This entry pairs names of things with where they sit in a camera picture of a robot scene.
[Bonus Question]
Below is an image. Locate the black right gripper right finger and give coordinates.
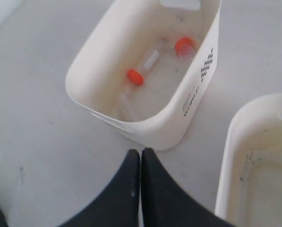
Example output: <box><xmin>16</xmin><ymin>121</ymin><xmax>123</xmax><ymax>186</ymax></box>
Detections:
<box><xmin>141</xmin><ymin>148</ymin><xmax>232</xmax><ymax>227</ymax></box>

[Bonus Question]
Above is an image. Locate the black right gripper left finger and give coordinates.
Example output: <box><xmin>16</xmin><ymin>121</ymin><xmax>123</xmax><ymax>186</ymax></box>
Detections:
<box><xmin>61</xmin><ymin>149</ymin><xmax>140</xmax><ymax>227</ymax></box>

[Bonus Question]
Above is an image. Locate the cream plastic bin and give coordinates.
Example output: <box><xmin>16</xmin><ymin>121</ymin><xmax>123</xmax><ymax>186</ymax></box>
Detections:
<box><xmin>65</xmin><ymin>0</ymin><xmax>221</xmax><ymax>150</ymax></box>
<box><xmin>214</xmin><ymin>93</ymin><xmax>282</xmax><ymax>227</ymax></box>

